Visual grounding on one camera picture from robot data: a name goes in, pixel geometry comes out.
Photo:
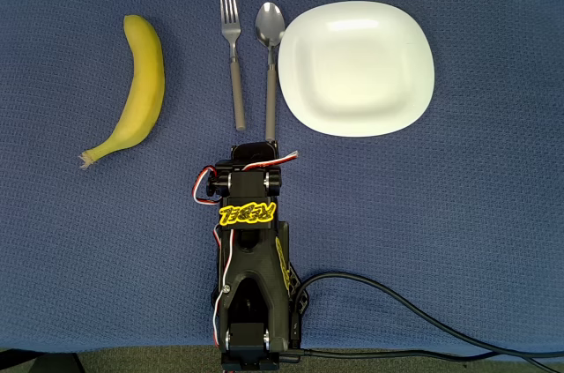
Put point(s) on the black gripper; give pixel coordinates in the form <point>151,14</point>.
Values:
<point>255,152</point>

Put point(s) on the yellow banana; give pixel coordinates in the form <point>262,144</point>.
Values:
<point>145,82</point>

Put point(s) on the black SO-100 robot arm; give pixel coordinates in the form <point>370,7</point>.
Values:
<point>251,267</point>

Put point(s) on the white square plate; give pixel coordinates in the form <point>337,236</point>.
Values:
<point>352,69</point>

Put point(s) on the blue woven table cloth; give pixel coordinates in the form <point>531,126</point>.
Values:
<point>396,214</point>

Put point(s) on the black camera stand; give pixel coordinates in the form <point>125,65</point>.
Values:
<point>26,364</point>

